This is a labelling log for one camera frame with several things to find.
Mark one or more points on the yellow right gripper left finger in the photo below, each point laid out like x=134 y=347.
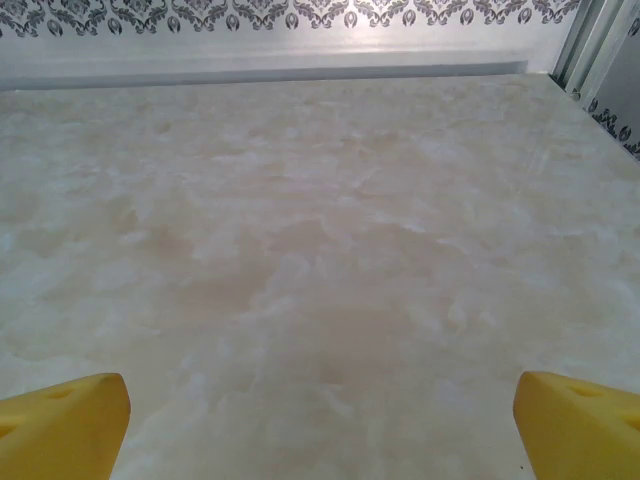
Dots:
x=65 y=430

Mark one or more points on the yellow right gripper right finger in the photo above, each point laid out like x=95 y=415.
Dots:
x=585 y=435

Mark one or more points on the aluminium frame post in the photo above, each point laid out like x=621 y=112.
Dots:
x=600 y=50

